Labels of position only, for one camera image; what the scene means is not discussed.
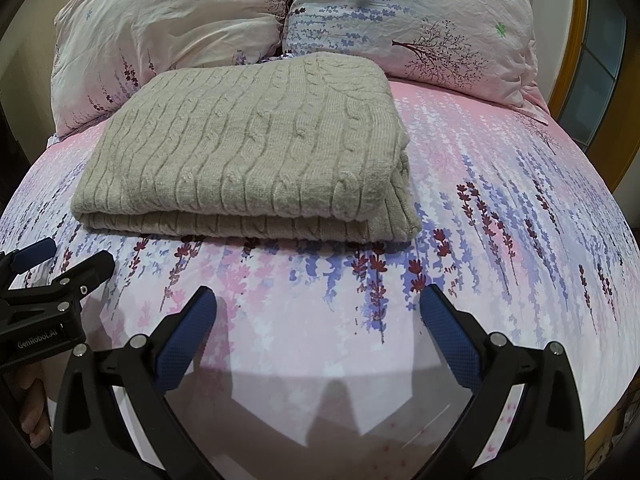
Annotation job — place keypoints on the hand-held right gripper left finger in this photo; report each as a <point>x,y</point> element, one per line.
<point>185,340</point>

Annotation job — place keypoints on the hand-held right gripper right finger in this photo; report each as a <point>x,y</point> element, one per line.
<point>450,340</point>

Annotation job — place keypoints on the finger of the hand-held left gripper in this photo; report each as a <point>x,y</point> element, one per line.
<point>90,267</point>
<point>35,252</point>

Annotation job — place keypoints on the person's left hand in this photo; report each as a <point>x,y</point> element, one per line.
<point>32,400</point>

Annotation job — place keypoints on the pink lavender print bed sheet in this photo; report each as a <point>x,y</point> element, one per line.
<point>500,210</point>

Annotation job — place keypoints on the pale pink floral pillow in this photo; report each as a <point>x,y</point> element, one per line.
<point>165,25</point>

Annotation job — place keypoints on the lavender tree print pillow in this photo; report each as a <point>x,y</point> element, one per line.
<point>425,15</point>

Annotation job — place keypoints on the yellow wooden bed headboard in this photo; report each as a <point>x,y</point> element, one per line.
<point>580,20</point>

